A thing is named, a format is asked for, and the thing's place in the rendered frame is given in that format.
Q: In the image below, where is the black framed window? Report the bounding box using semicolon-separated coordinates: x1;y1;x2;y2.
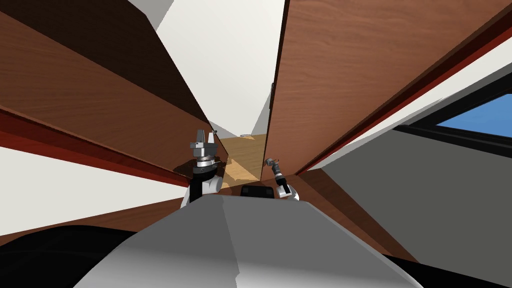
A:
393;71;512;159

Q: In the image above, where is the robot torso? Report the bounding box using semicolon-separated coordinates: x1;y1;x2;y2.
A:
73;184;426;288

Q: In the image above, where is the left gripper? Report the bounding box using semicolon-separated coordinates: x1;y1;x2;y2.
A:
189;128;219;162

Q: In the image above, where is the brown wooden door leaf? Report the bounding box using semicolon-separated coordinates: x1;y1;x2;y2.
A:
260;0;512;182
0;0;230;180

